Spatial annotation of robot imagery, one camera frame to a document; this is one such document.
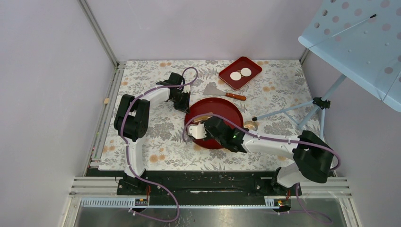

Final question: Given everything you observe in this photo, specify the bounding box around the round red tray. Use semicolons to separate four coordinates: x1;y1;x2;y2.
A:
184;97;244;149

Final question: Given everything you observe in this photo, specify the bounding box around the wooden double-ended roller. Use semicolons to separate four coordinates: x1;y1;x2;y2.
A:
192;112;212;123

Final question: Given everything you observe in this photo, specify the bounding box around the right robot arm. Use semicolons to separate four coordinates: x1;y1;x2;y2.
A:
201;116;334;195

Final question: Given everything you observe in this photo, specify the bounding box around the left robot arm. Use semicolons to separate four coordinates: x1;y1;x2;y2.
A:
113;73;191;194

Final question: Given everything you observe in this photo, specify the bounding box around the left round dumpling wrapper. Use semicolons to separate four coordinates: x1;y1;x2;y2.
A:
230;71;242;81

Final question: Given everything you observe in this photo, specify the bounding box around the round dumpling wrapper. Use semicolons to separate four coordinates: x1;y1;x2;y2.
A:
230;71;242;81
240;68;252;77

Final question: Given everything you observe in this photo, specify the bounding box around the right round dumpling wrapper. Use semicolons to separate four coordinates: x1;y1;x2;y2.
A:
240;68;252;77

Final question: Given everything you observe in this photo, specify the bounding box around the red rectangular tray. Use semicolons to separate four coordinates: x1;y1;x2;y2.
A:
218;57;262;90

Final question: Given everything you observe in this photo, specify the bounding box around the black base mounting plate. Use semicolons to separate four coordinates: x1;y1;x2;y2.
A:
86;167;336;208

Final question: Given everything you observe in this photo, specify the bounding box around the light blue tripod stand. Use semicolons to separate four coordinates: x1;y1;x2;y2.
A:
252;74;347;140

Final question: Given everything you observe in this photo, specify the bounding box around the light blue perforated panel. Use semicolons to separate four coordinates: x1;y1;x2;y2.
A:
298;0;401;111

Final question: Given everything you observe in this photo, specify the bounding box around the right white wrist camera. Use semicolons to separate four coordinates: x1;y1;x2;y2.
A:
187;123;207;140

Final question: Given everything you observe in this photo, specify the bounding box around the scraper with orange handle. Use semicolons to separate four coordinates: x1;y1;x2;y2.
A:
202;83;247;101

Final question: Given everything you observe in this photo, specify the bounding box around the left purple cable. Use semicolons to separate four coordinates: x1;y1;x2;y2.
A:
120;66;199;224

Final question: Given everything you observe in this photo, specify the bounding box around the purple cable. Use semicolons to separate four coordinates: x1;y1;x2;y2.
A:
120;66;199;224
182;113;341;226

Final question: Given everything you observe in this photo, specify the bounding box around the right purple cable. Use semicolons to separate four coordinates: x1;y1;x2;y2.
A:
182;113;341;226

